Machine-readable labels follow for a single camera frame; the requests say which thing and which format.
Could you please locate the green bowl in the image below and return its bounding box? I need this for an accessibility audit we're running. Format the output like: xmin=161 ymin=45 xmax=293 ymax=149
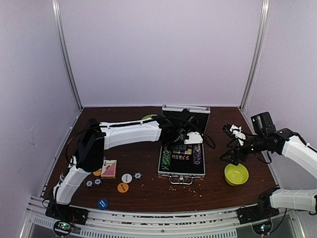
xmin=224 ymin=164 xmax=249 ymax=186

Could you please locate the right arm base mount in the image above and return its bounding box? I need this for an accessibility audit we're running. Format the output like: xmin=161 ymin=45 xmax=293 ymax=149
xmin=237 ymin=205 xmax=279 ymax=225

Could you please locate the orange button left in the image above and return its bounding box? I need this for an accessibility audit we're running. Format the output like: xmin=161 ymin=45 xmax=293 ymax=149
xmin=93 ymin=168 xmax=102 ymax=177

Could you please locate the white dealer button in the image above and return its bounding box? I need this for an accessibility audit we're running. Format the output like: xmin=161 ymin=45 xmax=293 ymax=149
xmin=121 ymin=173 xmax=133 ymax=184

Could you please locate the dark poker chip leftmost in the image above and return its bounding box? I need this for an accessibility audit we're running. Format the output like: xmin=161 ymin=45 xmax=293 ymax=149
xmin=85 ymin=180 xmax=94 ymax=188

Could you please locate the orange big blind button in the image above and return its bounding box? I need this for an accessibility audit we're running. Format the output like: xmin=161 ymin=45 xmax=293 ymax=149
xmin=117 ymin=182 xmax=129 ymax=193

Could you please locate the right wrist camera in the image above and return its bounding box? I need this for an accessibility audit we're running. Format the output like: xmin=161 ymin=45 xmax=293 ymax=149
xmin=222 ymin=123 xmax=247 ymax=146

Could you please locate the dark poker chip by dealer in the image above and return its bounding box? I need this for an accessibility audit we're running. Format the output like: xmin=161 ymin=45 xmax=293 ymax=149
xmin=134 ymin=172 xmax=143 ymax=180

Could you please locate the aluminium front rail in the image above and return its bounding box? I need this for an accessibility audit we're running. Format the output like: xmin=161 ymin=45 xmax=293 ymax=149
xmin=18 ymin=196 xmax=308 ymax=238

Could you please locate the aluminium corner post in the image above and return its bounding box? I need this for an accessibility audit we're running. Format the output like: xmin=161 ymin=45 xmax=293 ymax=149
xmin=240 ymin=0 xmax=270 ymax=112
xmin=52 ymin=0 xmax=83 ymax=110

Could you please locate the green plate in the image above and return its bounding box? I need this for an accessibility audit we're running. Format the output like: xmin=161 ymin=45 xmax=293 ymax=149
xmin=142 ymin=114 xmax=157 ymax=120

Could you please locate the aluminium poker case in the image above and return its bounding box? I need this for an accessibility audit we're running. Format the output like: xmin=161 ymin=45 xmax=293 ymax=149
xmin=158 ymin=105 xmax=211 ymax=185

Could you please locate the row of red dice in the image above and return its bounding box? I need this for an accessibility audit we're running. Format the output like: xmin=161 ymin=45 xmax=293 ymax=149
xmin=172 ymin=155 xmax=190 ymax=160

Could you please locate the red card deck box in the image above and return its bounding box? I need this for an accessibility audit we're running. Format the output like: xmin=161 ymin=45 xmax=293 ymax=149
xmin=101 ymin=160 xmax=117 ymax=179

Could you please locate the purple poker chip stack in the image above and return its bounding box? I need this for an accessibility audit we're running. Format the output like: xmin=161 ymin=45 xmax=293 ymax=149
xmin=193 ymin=144 xmax=202 ymax=165

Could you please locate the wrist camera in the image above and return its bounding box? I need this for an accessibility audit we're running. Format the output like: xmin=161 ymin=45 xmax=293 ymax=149
xmin=222 ymin=123 xmax=247 ymax=146
xmin=184 ymin=131 xmax=203 ymax=145

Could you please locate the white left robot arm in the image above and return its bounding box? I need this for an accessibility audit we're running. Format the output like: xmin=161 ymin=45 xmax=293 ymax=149
xmin=48 ymin=106 xmax=211 ymax=220

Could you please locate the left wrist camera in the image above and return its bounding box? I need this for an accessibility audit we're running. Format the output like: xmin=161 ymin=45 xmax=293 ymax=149
xmin=184 ymin=131 xmax=203 ymax=145

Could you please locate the aluminium corner post left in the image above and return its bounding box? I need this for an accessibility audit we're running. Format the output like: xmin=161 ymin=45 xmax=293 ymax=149
xmin=52 ymin=0 xmax=83 ymax=110

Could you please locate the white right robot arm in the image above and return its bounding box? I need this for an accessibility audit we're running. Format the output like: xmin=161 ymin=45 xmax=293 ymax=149
xmin=219 ymin=112 xmax=317 ymax=219

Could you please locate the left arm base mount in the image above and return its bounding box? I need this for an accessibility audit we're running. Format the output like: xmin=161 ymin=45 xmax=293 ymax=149
xmin=45 ymin=204 xmax=89 ymax=225

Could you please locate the blue small blind button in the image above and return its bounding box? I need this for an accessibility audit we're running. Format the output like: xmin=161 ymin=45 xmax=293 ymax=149
xmin=97 ymin=198 xmax=109 ymax=210

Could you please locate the green poker chip stack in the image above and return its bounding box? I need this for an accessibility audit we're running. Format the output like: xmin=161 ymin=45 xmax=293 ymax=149
xmin=160 ymin=150 xmax=171 ymax=170

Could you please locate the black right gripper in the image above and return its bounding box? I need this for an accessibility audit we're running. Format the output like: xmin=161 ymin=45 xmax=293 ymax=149
xmin=219 ymin=133 xmax=266 ymax=166

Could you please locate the aluminium corner post right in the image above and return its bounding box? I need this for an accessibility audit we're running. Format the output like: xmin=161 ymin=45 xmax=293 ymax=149
xmin=240 ymin=0 xmax=270 ymax=112

